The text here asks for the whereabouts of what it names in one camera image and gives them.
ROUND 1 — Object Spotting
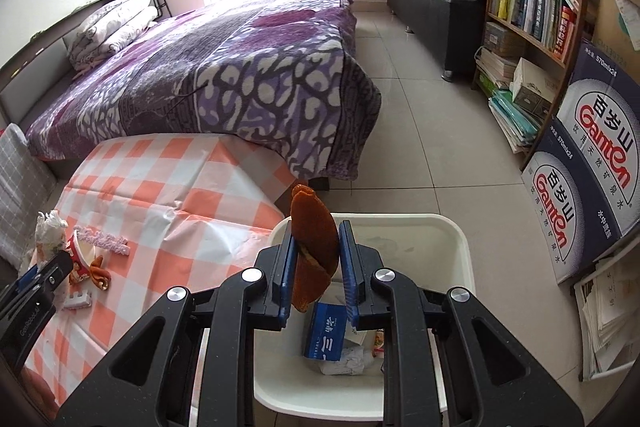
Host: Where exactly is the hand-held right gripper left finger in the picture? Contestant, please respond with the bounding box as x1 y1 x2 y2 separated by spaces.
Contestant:
55 219 296 427

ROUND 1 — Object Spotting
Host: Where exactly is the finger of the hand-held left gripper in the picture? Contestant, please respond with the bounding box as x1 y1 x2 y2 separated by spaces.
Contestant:
16 263 43 295
35 251 74 308

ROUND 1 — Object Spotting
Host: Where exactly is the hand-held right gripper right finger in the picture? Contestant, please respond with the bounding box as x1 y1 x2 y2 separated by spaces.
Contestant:
339 218 586 427

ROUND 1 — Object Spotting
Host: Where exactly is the dried orange peel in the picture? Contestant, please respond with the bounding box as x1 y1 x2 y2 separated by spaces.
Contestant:
90 254 114 292
290 184 340 314

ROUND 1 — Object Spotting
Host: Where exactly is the blue tissue box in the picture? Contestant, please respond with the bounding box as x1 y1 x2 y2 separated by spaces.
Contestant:
302 302 348 360

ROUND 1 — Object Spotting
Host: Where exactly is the white plastic bin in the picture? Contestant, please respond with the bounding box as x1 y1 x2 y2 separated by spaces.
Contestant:
252 213 476 418

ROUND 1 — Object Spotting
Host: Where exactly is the red striped paper cup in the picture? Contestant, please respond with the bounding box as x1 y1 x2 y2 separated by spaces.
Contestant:
67 229 102 285

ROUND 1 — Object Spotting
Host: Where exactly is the white crenellated plastic piece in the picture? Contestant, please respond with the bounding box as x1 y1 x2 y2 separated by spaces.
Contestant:
63 289 94 311

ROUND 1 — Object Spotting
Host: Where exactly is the crumpled white plastic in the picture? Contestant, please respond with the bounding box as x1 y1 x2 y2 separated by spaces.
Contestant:
35 209 69 259

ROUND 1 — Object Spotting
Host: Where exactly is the lilac scalloped strip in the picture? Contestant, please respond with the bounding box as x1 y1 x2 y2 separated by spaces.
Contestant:
75 227 129 258

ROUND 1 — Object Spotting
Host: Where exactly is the grey checked fabric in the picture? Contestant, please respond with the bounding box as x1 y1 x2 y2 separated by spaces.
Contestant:
0 123 58 268

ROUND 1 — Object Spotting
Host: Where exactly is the orange checked tablecloth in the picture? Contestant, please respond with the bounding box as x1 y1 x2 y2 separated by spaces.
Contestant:
22 132 301 427

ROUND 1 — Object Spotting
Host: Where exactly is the grey bed headboard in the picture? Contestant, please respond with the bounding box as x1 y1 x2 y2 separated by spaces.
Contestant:
0 0 116 122

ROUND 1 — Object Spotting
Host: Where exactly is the stack of flat books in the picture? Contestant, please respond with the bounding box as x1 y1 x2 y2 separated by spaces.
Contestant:
475 47 543 155

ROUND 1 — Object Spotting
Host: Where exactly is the bed with purple blanket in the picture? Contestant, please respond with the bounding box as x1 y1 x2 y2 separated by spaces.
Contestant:
25 0 382 182

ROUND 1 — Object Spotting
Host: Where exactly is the folded floral quilt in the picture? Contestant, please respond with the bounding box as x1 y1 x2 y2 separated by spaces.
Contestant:
62 0 158 70

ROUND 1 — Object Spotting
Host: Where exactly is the stack of white papers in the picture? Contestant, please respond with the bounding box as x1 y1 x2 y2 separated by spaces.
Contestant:
575 257 640 383

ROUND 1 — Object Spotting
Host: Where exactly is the beige tissue box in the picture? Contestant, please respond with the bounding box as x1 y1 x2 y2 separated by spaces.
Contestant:
511 57 561 120

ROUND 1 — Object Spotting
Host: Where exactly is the black bench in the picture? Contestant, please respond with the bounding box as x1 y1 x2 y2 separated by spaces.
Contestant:
387 0 483 82

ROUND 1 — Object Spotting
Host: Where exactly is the grey box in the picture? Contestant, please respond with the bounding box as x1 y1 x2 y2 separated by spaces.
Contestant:
482 22 526 58

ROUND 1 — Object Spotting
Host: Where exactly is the row of books with dictionary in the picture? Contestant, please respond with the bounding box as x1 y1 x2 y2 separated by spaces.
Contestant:
487 0 581 62

